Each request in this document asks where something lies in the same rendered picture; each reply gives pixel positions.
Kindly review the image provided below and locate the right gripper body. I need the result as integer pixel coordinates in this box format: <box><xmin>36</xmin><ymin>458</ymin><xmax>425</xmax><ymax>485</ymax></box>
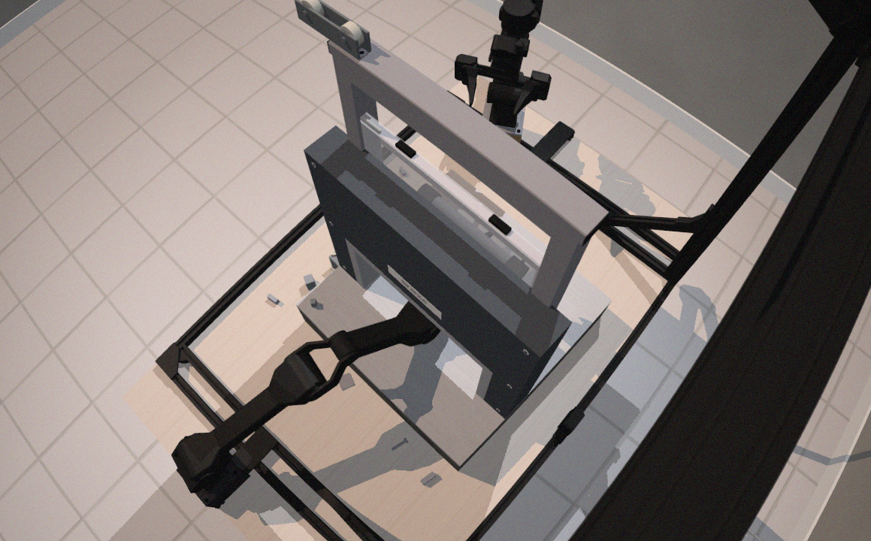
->
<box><xmin>455</xmin><ymin>54</ymin><xmax>552</xmax><ymax>101</ymax></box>

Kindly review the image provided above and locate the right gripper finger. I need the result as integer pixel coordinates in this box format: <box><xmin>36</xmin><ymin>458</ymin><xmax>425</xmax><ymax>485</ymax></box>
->
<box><xmin>461</xmin><ymin>65</ymin><xmax>477</xmax><ymax>107</ymax></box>
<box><xmin>513</xmin><ymin>79</ymin><xmax>540</xmax><ymax>117</ymax></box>

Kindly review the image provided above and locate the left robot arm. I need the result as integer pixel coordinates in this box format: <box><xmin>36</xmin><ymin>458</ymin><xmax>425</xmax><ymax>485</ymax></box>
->
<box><xmin>171</xmin><ymin>301</ymin><xmax>440</xmax><ymax>493</ymax></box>

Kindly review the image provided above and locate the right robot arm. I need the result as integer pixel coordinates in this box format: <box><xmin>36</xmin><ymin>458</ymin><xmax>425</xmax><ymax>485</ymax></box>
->
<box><xmin>487</xmin><ymin>0</ymin><xmax>543</xmax><ymax>128</ymax></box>

